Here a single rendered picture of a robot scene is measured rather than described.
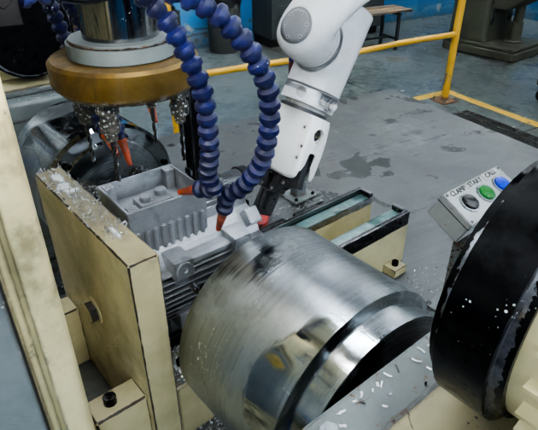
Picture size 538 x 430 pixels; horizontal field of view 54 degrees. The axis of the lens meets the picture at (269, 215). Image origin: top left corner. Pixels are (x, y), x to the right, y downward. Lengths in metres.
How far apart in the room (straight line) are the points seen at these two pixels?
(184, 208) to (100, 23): 0.26
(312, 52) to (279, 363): 0.41
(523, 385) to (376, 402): 0.14
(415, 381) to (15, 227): 0.36
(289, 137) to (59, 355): 0.43
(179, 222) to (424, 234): 0.73
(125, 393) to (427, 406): 0.46
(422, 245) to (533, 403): 0.96
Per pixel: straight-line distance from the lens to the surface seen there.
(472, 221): 0.90
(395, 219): 1.12
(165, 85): 0.62
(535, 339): 0.32
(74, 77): 0.62
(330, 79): 0.78
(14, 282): 0.54
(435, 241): 1.30
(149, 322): 0.67
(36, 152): 1.00
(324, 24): 0.71
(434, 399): 0.44
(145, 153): 0.99
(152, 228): 0.73
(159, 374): 0.73
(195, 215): 0.76
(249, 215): 0.79
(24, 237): 0.51
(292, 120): 0.79
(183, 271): 0.73
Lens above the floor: 1.50
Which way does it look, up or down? 31 degrees down
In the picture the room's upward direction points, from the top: straight up
